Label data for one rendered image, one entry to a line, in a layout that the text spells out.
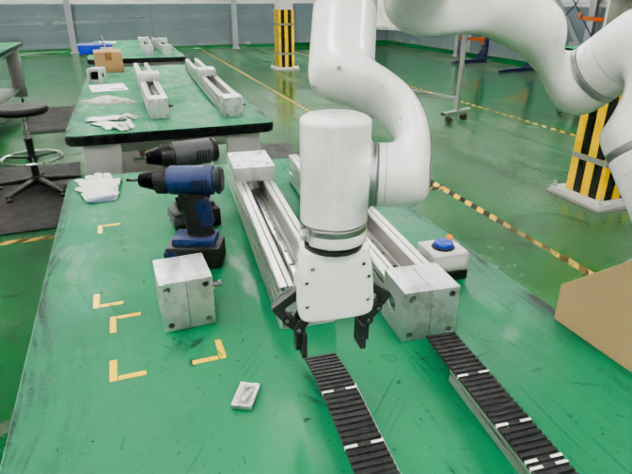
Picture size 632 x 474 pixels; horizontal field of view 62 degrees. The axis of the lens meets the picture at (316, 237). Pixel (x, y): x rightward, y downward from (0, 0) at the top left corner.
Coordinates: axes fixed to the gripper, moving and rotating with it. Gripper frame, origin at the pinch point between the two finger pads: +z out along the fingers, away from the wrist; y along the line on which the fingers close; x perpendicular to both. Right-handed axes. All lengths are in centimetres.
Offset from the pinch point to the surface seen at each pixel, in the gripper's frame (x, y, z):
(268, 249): 32.8, -3.1, 0.8
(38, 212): 303, -113, 86
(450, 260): 26.0, 32.8, 4.4
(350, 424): -9.9, -0.3, 6.1
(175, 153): 66, -19, -10
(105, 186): 102, -40, 8
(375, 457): -15.8, 1.0, 6.0
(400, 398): -3.6, 9.5, 9.3
